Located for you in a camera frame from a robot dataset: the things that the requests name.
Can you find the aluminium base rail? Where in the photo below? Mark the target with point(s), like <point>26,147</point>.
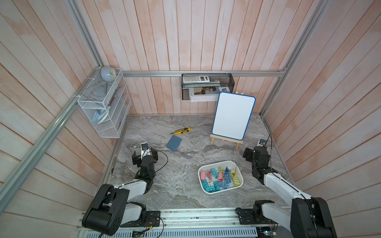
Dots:
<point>206,223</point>

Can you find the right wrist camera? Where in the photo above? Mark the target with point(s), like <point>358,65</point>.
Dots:
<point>262,142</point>

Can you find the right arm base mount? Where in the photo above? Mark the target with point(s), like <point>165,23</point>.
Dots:
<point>254,215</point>

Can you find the aluminium frame rail right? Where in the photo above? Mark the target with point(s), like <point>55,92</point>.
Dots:
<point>311,20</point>

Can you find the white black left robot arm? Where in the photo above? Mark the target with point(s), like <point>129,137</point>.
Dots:
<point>112,208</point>

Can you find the yellow black utility knife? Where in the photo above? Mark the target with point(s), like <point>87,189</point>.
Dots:
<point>181,131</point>

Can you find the white plastic storage box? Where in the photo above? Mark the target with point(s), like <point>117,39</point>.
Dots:
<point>224,164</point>

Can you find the white calculator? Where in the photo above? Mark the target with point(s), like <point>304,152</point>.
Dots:
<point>193,79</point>

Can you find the aluminium frame rail left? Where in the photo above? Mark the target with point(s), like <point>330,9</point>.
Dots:
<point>51,159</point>

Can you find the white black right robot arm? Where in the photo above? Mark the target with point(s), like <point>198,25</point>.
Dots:
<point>308,217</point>

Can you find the teal binder clip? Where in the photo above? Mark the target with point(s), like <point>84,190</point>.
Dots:
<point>204,184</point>
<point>215,173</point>
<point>216,185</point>

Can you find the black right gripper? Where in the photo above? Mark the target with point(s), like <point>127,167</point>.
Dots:
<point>249,152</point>

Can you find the small wooden easel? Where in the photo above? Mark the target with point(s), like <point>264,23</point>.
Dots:
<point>237,142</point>

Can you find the yellow binder clip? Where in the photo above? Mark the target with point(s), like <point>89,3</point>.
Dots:
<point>221,169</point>
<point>236,181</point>

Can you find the aluminium frame rail back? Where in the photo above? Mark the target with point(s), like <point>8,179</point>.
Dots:
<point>173,73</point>

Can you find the magazine with photo cover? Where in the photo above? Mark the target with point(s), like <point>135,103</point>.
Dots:
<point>206,94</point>

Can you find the white blue item in rack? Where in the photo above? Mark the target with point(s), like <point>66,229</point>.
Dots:
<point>100,116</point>

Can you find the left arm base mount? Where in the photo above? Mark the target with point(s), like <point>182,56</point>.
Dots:
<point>137,215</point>

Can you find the black mesh wall tray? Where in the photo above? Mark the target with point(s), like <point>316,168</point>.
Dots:
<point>223,80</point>

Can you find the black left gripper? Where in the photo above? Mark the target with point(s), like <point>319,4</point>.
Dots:
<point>136,159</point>

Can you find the white wire mesh shelf rack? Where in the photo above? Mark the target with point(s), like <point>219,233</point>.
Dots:
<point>98,94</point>

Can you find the aluminium frame rail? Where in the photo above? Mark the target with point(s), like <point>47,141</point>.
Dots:
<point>173,73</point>
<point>311,20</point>
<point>51,159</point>

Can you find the white board blue frame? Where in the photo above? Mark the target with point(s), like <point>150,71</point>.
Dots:
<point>233,115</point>

